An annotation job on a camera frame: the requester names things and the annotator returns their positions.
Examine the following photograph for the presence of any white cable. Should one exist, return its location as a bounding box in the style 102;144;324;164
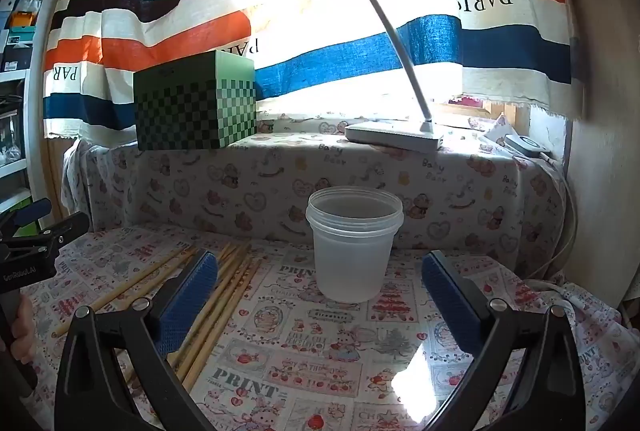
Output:
522;151;581;292

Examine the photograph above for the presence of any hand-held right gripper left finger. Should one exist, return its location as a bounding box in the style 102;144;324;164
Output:
54;248;219;431

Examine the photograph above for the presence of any strawberry print tablecloth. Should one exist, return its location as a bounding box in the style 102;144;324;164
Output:
20;223;631;431

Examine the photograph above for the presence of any person's left hand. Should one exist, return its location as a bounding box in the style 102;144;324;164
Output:
0;295;37;364

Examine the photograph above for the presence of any white charger device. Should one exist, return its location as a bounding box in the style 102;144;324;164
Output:
502;134;551;158

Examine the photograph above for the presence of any white frame pole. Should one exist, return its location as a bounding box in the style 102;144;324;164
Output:
22;0;76;217

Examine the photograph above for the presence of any white desk lamp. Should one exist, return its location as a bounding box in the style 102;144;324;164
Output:
276;0;446;151

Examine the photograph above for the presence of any translucent plastic cup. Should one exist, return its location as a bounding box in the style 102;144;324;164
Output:
306;186;404;303

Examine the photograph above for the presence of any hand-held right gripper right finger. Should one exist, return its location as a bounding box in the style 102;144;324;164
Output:
421;249;587;431

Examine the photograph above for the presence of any striped printed curtain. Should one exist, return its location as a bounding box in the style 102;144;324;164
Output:
42;0;573;142

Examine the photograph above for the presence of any storage shelf with boxes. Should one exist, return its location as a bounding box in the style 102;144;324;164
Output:
0;0;66;222

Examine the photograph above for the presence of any green checkered box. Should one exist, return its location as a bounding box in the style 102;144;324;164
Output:
133;50;257;152

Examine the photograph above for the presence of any pile of wooden chopsticks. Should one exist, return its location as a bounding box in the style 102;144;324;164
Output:
52;241;263;392

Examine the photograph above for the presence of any wooden window frame post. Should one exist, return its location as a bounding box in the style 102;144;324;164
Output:
500;104;531;137

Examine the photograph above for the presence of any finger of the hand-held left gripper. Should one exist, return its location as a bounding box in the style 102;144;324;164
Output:
0;212;91;258
0;198;53;237

